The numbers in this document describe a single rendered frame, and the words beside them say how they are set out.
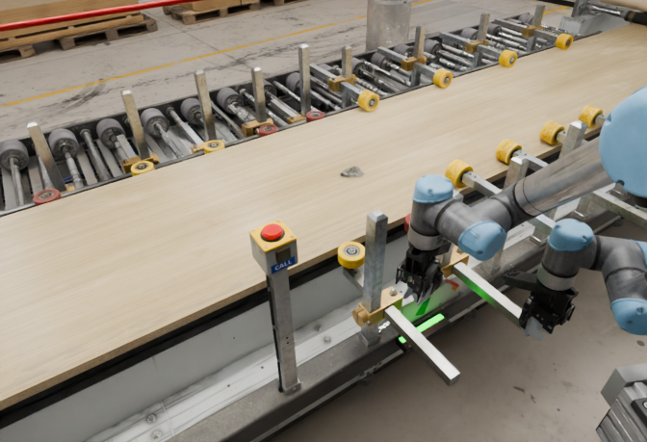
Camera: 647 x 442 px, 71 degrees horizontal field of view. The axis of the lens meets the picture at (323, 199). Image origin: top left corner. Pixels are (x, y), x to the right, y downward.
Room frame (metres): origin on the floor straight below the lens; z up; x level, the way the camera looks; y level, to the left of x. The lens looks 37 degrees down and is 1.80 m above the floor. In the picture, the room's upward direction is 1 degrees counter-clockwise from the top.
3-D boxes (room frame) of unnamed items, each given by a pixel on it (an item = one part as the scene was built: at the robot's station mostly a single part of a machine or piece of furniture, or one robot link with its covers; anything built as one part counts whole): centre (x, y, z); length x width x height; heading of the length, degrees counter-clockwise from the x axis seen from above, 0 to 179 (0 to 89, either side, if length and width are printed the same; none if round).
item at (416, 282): (0.73, -0.21, 1.07); 0.09 x 0.08 x 0.12; 142
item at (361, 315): (0.81, -0.14, 0.82); 0.14 x 0.06 x 0.05; 122
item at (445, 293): (0.90, -0.32, 0.75); 0.26 x 0.01 x 0.10; 122
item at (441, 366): (0.78, -0.18, 0.82); 0.44 x 0.03 x 0.04; 32
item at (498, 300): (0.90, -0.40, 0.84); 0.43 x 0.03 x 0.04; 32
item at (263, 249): (0.67, 0.10, 1.18); 0.07 x 0.07 x 0.08; 32
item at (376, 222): (0.80, -0.12, 0.92); 0.04 x 0.04 x 0.48; 32
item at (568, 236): (0.71, -0.52, 1.12); 0.09 x 0.08 x 0.11; 73
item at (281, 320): (0.66, 0.10, 0.93); 0.05 x 0.05 x 0.45; 32
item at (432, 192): (0.73, -0.22, 1.23); 0.09 x 0.08 x 0.11; 34
